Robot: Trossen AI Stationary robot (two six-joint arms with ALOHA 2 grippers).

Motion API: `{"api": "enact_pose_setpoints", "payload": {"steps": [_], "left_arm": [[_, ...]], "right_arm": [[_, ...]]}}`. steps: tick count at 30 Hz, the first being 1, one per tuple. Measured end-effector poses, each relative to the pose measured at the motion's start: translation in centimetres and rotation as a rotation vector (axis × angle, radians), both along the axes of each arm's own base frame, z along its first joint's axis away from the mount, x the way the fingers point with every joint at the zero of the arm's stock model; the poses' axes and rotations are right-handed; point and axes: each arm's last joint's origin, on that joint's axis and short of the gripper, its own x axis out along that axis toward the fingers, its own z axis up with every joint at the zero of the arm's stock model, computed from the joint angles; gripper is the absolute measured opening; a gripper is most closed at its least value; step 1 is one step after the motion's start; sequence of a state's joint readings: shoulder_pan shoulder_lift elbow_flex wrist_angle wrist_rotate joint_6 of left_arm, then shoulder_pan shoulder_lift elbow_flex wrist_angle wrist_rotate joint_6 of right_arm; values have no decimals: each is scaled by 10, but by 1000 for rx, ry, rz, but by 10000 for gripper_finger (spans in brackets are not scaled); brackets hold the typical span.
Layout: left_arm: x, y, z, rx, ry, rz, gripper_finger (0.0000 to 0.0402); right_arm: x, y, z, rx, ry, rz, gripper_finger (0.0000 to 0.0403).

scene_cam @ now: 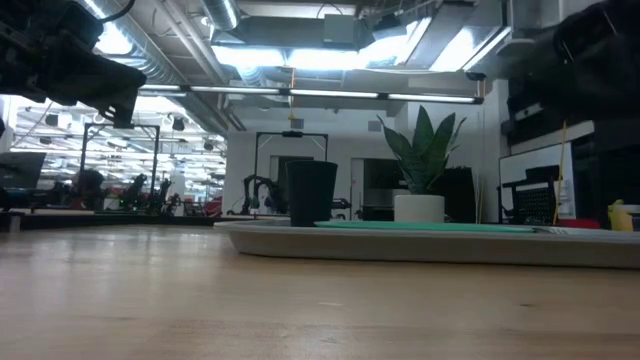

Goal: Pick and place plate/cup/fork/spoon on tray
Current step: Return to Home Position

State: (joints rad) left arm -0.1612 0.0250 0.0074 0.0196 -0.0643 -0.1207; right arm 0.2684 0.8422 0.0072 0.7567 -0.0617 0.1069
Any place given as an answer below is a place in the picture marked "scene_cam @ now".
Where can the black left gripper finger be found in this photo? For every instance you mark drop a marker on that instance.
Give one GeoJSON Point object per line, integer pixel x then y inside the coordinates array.
{"type": "Point", "coordinates": [124, 116]}

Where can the dark grey plastic cup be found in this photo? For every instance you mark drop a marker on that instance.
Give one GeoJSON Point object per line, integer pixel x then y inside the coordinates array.
{"type": "Point", "coordinates": [311, 192]}

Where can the green mat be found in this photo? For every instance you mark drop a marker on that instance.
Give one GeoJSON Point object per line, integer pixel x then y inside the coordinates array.
{"type": "Point", "coordinates": [425, 226]}

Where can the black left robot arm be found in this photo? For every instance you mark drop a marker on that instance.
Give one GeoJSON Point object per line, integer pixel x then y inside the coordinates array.
{"type": "Point", "coordinates": [45, 20]}

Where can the grey plastic tray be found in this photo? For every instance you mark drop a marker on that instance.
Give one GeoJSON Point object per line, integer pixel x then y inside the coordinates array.
{"type": "Point", "coordinates": [425, 245]}

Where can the black monitor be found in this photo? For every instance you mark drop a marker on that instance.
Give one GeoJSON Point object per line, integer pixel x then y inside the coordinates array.
{"type": "Point", "coordinates": [20, 170]}

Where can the white board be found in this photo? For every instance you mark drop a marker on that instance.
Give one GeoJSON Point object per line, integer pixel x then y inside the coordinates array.
{"type": "Point", "coordinates": [530, 157]}

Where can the black perforated rack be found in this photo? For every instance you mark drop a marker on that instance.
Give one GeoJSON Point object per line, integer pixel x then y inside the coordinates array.
{"type": "Point", "coordinates": [535, 202]}

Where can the yellow green bottle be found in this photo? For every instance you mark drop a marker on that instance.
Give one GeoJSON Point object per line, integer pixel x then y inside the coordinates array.
{"type": "Point", "coordinates": [619, 216]}

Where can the red flat object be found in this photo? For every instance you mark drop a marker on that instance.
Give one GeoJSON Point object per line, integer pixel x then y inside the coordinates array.
{"type": "Point", "coordinates": [580, 223]}

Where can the black cabinet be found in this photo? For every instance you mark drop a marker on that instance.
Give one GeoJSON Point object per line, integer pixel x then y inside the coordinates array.
{"type": "Point", "coordinates": [457, 195]}

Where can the green snake plant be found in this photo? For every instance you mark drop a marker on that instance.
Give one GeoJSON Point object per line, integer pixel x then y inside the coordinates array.
{"type": "Point", "coordinates": [425, 155]}

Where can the long ceiling light bar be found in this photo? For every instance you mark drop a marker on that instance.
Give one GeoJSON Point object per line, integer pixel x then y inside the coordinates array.
{"type": "Point", "coordinates": [330, 93]}

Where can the white plant pot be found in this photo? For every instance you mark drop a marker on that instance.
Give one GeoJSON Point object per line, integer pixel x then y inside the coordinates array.
{"type": "Point", "coordinates": [419, 209]}

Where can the grey ceiling box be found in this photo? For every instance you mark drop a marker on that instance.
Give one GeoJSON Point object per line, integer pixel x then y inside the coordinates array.
{"type": "Point", "coordinates": [340, 30]}

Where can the black laptop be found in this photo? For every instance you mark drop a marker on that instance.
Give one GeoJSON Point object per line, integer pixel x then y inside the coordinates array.
{"type": "Point", "coordinates": [377, 212]}

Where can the black rig frame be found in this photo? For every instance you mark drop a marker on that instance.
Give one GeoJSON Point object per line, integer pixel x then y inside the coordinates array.
{"type": "Point", "coordinates": [292, 134]}
{"type": "Point", "coordinates": [82, 150]}

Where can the silver ventilation duct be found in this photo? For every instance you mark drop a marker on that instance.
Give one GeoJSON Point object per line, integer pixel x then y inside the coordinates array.
{"type": "Point", "coordinates": [220, 12]}

